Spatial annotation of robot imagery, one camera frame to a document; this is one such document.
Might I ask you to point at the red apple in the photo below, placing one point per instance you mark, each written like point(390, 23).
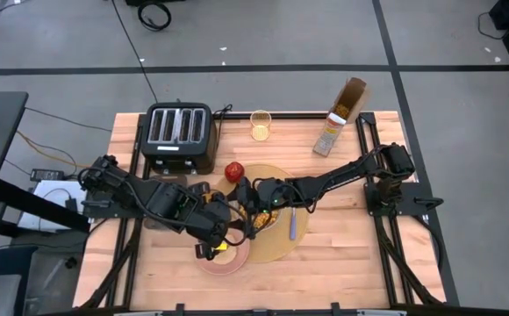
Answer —
point(234, 172)

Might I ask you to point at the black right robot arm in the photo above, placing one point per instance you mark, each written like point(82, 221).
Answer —
point(333, 175)

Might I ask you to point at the white paper sheet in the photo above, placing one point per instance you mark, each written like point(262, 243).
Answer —
point(52, 188)

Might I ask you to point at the yellow cereal box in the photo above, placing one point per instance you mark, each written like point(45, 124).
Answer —
point(331, 136)

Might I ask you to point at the black aluminium table frame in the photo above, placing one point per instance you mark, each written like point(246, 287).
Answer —
point(289, 116)

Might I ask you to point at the yellow cereal heap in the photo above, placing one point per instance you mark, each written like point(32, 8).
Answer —
point(265, 219)

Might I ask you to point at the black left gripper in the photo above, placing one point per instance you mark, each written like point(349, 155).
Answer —
point(215, 221)

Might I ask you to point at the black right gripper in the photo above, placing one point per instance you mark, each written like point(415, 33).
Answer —
point(258, 195)

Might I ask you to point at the black table clamp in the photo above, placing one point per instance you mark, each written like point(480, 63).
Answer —
point(335, 309)
point(180, 309)

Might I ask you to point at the black desk beam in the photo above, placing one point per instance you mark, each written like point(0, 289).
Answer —
point(39, 206)

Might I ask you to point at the black power adapter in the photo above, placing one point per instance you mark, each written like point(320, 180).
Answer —
point(47, 174)

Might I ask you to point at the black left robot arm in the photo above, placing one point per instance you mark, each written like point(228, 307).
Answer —
point(149, 197)

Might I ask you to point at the round woven yellow placemat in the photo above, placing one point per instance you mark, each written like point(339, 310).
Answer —
point(281, 250)

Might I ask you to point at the pink plate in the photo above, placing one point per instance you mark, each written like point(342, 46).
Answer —
point(212, 268)

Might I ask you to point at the small black plug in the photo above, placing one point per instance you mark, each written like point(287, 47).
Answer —
point(71, 204)

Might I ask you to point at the clear glass cup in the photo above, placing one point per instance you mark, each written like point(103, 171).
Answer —
point(261, 129)

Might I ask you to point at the black four-slot toaster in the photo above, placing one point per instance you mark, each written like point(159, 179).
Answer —
point(177, 153)

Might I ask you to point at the grey office chair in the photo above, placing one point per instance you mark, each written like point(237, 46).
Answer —
point(9, 281)

